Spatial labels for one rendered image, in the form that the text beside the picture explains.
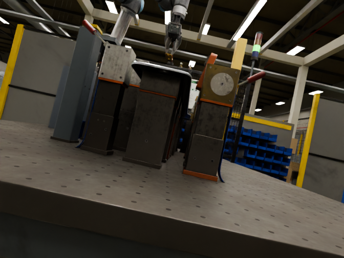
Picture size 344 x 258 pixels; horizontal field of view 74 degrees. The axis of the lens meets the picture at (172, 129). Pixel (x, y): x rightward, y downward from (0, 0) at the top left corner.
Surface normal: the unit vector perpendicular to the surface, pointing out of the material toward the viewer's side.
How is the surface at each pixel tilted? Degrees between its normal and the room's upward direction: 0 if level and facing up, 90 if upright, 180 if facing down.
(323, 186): 90
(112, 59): 90
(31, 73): 90
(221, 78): 90
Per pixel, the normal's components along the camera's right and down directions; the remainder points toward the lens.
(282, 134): 0.03, -0.04
